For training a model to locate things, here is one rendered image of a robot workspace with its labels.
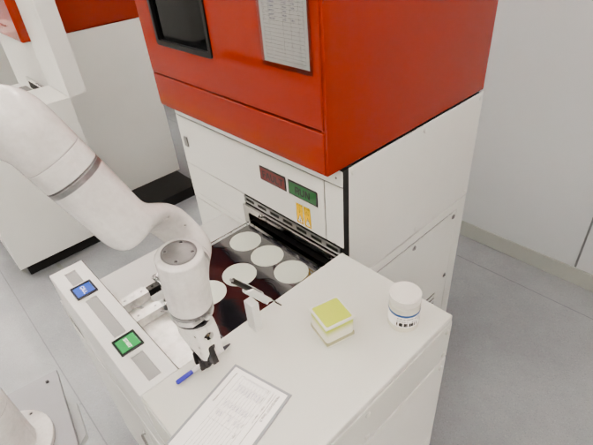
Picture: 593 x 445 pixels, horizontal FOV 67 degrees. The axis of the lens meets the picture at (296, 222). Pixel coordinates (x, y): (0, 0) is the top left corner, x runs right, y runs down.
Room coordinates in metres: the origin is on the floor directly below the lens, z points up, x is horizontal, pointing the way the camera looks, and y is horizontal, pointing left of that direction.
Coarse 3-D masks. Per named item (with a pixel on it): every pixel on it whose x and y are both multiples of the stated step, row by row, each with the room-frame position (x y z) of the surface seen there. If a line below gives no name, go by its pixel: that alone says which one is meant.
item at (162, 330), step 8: (144, 304) 0.92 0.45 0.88; (136, 312) 0.89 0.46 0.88; (160, 320) 0.86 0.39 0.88; (168, 320) 0.85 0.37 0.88; (144, 328) 0.83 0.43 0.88; (152, 328) 0.83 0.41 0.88; (160, 328) 0.82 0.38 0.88; (168, 328) 0.82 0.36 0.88; (176, 328) 0.82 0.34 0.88; (152, 336) 0.80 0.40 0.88; (160, 336) 0.80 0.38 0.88; (168, 336) 0.79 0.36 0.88; (176, 336) 0.79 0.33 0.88; (160, 344) 0.77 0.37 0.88; (168, 344) 0.77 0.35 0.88; (176, 344) 0.77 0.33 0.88; (184, 344) 0.76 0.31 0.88; (168, 352) 0.74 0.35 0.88; (176, 352) 0.74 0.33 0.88; (184, 352) 0.74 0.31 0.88; (192, 352) 0.74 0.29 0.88; (176, 360) 0.72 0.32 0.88; (184, 360) 0.71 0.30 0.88
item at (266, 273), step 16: (224, 240) 1.16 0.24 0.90; (272, 240) 1.13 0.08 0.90; (224, 256) 1.08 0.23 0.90; (240, 256) 1.07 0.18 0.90; (288, 256) 1.05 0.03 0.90; (272, 272) 0.98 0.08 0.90; (240, 288) 0.93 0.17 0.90; (256, 288) 0.92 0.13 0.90; (272, 288) 0.92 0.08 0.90; (288, 288) 0.91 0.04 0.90; (224, 304) 0.87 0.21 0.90; (240, 304) 0.87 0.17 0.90; (224, 320) 0.82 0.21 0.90; (240, 320) 0.81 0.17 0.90
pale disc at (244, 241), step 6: (240, 234) 1.18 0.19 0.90; (246, 234) 1.18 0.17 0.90; (252, 234) 1.18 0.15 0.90; (258, 234) 1.17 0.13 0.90; (234, 240) 1.15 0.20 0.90; (240, 240) 1.15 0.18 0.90; (246, 240) 1.15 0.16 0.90; (252, 240) 1.14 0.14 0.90; (258, 240) 1.14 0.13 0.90; (234, 246) 1.12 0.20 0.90; (240, 246) 1.12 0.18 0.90; (246, 246) 1.12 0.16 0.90; (252, 246) 1.11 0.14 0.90
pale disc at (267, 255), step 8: (264, 248) 1.10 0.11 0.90; (272, 248) 1.09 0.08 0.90; (280, 248) 1.09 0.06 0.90; (256, 256) 1.06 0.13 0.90; (264, 256) 1.06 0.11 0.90; (272, 256) 1.06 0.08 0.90; (280, 256) 1.05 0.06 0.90; (256, 264) 1.03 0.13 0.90; (264, 264) 1.02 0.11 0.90; (272, 264) 1.02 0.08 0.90
